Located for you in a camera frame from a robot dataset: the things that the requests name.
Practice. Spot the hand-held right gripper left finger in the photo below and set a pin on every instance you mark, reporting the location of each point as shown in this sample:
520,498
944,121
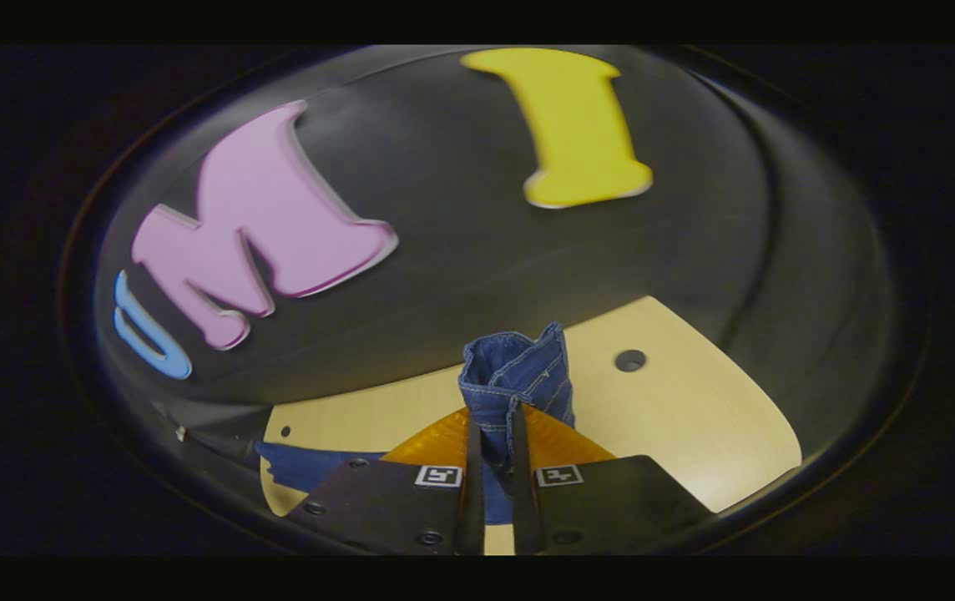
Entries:
474,501

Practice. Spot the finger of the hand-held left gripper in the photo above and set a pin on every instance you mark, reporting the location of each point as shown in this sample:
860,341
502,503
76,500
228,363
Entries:
227,446

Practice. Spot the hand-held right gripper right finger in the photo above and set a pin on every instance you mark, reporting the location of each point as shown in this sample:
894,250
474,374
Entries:
525,501

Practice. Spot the blue denim jeans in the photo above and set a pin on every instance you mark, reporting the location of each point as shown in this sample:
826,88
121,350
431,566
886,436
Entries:
519,367

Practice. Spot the round black table grommet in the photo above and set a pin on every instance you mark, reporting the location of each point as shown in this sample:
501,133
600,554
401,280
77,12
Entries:
630,361

